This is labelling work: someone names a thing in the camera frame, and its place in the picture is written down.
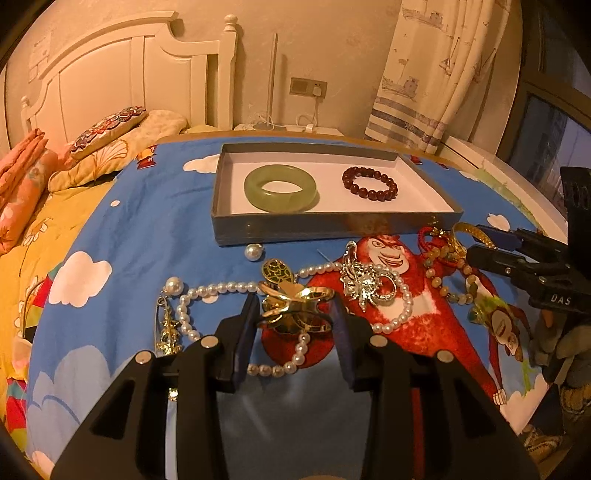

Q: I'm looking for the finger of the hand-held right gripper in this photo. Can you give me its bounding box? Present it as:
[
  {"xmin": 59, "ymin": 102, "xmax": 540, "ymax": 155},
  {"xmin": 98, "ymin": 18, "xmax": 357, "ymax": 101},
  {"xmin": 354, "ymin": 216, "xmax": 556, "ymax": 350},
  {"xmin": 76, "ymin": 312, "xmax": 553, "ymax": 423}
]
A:
[
  {"xmin": 465, "ymin": 246, "xmax": 573, "ymax": 298},
  {"xmin": 475, "ymin": 224, "xmax": 571, "ymax": 261}
]

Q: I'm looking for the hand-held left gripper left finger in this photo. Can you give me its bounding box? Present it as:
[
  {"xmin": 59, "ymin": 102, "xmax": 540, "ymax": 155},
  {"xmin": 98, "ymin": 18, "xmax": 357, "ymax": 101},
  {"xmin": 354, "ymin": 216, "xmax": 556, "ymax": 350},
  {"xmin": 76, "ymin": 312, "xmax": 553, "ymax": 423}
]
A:
[{"xmin": 50, "ymin": 292, "xmax": 259, "ymax": 480}]

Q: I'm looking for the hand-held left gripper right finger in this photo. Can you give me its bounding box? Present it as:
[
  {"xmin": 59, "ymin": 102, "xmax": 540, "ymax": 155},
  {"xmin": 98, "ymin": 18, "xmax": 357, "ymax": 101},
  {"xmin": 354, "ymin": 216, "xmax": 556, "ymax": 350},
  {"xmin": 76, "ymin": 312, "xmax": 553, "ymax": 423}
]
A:
[{"xmin": 330, "ymin": 295, "xmax": 541, "ymax": 480}]

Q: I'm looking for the gold bangle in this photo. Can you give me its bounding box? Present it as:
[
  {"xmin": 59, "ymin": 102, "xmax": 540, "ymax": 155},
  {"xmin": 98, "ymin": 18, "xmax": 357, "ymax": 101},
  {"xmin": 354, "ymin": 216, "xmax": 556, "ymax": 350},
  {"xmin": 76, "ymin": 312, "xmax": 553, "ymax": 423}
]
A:
[{"xmin": 450, "ymin": 222, "xmax": 497, "ymax": 261}]

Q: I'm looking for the white pearl necklace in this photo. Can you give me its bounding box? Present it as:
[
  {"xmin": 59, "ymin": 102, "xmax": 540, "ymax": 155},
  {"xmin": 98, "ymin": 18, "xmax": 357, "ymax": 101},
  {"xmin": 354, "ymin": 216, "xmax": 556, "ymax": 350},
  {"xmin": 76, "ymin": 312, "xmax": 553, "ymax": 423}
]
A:
[{"xmin": 178, "ymin": 261, "xmax": 414, "ymax": 379}]

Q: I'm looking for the yellow bead bracelet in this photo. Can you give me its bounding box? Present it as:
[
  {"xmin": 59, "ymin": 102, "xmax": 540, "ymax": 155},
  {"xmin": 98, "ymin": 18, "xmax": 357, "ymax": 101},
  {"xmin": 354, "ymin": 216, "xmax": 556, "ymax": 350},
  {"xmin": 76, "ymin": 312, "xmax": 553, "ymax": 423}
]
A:
[{"xmin": 425, "ymin": 244, "xmax": 481, "ymax": 321}]

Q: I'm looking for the silver rhinestone brooch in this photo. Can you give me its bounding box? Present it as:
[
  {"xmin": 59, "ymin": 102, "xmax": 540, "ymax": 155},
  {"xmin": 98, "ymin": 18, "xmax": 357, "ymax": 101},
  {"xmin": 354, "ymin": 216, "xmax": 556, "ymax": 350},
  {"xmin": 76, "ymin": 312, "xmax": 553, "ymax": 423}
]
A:
[{"xmin": 341, "ymin": 242, "xmax": 398, "ymax": 310}]

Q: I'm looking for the gold pearl pin brooch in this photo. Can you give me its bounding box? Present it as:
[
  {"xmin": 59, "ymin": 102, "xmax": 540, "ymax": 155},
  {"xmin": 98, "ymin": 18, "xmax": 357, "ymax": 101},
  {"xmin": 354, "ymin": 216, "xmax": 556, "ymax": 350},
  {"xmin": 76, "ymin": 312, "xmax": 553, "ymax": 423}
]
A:
[{"xmin": 152, "ymin": 276, "xmax": 185, "ymax": 357}]

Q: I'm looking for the grey cardboard tray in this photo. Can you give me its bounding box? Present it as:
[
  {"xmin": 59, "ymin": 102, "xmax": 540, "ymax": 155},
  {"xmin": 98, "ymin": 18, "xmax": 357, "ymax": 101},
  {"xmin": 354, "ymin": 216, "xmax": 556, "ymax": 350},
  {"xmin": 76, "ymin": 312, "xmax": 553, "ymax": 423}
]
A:
[{"xmin": 211, "ymin": 142, "xmax": 464, "ymax": 247}]

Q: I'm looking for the person's right hand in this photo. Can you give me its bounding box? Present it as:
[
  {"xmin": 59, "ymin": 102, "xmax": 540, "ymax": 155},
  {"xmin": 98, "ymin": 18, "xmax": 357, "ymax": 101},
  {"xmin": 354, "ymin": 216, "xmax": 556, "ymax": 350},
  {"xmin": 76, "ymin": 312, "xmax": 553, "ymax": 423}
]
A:
[{"xmin": 529, "ymin": 310, "xmax": 591, "ymax": 387}]

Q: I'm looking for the white window sill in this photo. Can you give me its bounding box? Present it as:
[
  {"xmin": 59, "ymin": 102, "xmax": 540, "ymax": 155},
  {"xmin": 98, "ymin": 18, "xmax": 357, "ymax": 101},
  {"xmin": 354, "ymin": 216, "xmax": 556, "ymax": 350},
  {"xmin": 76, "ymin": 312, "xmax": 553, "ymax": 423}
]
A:
[{"xmin": 443, "ymin": 136, "xmax": 568, "ymax": 232}]

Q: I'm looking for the window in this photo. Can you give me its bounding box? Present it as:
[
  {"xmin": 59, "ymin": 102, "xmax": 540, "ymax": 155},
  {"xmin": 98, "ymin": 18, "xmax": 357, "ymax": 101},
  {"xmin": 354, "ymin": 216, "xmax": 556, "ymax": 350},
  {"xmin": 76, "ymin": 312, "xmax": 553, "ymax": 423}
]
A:
[{"xmin": 496, "ymin": 0, "xmax": 591, "ymax": 204}]

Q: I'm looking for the green jade bangle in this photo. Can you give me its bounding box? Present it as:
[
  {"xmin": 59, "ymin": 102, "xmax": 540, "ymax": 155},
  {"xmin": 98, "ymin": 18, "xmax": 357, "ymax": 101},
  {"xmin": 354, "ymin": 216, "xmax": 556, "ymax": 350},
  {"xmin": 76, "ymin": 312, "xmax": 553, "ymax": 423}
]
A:
[{"xmin": 244, "ymin": 164, "xmax": 319, "ymax": 213}]

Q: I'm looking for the blue cartoon printed blanket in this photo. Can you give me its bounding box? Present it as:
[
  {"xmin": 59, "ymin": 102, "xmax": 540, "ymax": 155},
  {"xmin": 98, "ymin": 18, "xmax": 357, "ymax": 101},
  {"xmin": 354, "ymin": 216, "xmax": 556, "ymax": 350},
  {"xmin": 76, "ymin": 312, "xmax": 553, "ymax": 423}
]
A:
[{"xmin": 25, "ymin": 131, "xmax": 568, "ymax": 480}]

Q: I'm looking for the printed curtain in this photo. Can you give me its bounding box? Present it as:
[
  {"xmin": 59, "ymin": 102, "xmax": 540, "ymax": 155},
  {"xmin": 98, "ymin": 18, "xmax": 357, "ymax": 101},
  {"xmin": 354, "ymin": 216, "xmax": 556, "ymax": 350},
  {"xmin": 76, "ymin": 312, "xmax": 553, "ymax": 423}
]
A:
[{"xmin": 365, "ymin": 0, "xmax": 513, "ymax": 153}]

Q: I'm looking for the white nightstand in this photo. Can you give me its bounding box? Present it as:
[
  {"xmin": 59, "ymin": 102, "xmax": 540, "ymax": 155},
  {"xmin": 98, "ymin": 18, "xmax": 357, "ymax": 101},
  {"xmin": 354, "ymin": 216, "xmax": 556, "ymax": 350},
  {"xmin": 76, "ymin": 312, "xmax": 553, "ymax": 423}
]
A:
[{"xmin": 233, "ymin": 121, "xmax": 345, "ymax": 137}]

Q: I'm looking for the yellow bedsheet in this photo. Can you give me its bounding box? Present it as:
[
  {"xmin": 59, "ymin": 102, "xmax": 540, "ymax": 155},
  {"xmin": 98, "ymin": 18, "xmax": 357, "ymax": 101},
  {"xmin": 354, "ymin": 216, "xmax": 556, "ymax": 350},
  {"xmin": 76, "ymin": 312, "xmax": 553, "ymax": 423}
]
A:
[{"xmin": 0, "ymin": 175, "xmax": 116, "ymax": 472}]

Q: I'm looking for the yellow quilted pillow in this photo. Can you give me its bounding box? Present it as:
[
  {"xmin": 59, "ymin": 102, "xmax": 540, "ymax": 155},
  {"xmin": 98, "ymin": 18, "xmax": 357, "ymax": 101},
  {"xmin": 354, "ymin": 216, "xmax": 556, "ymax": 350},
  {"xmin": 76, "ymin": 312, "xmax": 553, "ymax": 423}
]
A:
[{"xmin": 48, "ymin": 110, "xmax": 188, "ymax": 192}]

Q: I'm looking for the embroidered pillow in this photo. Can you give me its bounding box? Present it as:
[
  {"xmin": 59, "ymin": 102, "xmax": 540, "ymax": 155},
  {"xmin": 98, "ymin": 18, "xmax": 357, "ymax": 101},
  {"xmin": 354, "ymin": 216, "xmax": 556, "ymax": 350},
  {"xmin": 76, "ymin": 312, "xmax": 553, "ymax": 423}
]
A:
[{"xmin": 69, "ymin": 106, "xmax": 148, "ymax": 162}]

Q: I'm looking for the pink folded quilt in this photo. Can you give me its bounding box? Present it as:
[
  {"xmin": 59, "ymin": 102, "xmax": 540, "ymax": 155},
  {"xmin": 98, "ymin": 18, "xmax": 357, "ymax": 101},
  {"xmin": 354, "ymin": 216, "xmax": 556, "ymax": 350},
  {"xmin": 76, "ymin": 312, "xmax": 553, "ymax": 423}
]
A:
[{"xmin": 0, "ymin": 129, "xmax": 61, "ymax": 254}]

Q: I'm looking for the white bed headboard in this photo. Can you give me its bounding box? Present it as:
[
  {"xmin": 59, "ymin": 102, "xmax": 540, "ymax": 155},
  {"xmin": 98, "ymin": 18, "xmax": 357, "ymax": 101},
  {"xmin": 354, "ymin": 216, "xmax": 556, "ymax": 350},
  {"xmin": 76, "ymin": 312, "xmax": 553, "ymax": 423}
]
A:
[{"xmin": 21, "ymin": 11, "xmax": 241, "ymax": 144}]

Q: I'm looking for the dark red bead bracelet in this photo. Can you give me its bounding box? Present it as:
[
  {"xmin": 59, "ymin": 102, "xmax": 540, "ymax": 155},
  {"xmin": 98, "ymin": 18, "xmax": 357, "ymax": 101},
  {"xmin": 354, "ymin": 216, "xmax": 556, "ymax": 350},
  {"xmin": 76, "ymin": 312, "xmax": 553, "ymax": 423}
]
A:
[{"xmin": 342, "ymin": 166, "xmax": 399, "ymax": 202}]

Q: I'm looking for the white charger cable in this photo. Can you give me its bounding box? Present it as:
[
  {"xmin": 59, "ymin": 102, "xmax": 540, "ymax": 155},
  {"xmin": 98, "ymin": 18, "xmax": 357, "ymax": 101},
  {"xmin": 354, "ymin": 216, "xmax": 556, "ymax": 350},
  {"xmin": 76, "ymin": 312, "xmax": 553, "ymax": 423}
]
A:
[{"xmin": 295, "ymin": 88, "xmax": 324, "ymax": 132}]

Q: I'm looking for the wall socket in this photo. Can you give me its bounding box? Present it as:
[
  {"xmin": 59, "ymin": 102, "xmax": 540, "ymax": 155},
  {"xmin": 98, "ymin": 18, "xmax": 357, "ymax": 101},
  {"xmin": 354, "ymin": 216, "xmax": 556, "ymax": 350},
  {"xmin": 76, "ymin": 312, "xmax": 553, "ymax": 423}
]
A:
[{"xmin": 290, "ymin": 78, "xmax": 328, "ymax": 97}]

